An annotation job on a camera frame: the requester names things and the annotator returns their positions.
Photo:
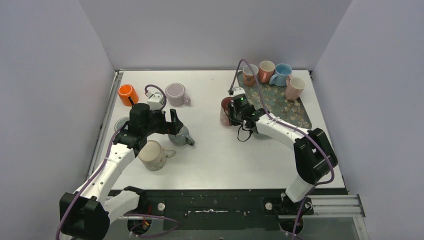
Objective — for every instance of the orange mug black handle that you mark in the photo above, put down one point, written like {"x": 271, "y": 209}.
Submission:
{"x": 128, "y": 95}

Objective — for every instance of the grey-blue glazed mug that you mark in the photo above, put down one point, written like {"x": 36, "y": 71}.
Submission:
{"x": 182, "y": 138}

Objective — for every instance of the aluminium rail frame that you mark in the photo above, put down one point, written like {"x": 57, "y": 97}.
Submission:
{"x": 225, "y": 158}

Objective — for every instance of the teal floral tray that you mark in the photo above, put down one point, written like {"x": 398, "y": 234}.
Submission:
{"x": 274, "y": 98}

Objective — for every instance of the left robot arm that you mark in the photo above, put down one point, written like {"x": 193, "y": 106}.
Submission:
{"x": 87, "y": 213}

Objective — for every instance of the terracotta pink mug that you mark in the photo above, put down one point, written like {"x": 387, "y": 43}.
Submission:
{"x": 249, "y": 73}

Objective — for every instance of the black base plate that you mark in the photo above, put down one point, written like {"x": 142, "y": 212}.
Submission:
{"x": 212, "y": 210}

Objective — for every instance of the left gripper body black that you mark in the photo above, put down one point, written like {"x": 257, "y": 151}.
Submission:
{"x": 167, "y": 122}

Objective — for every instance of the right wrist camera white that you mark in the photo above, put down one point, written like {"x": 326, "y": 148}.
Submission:
{"x": 235, "y": 91}

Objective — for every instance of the light pink faceted mug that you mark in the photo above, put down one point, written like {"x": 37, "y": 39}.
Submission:
{"x": 294, "y": 87}

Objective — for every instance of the cream speckled mug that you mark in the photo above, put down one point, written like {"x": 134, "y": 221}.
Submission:
{"x": 153, "y": 156}

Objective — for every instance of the pink ghost pattern mug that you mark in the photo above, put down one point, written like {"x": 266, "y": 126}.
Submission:
{"x": 224, "y": 111}

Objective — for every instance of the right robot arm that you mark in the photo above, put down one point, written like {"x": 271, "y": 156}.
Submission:
{"x": 314, "y": 155}

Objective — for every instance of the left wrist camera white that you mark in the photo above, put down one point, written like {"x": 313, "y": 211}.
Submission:
{"x": 156, "y": 101}

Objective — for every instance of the salmon pink mug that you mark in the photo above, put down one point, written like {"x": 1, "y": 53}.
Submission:
{"x": 266, "y": 71}

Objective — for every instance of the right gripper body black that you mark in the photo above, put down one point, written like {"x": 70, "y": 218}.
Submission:
{"x": 235, "y": 116}

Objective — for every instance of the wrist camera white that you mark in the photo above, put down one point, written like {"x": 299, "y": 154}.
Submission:
{"x": 156, "y": 101}
{"x": 235, "y": 91}

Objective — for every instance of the mauve ribbed mug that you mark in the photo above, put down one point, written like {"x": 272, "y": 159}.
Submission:
{"x": 176, "y": 95}

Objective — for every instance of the sage green mug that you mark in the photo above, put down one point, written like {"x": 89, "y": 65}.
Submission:
{"x": 118, "y": 125}

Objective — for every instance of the light blue mug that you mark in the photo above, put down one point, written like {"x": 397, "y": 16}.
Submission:
{"x": 281, "y": 72}

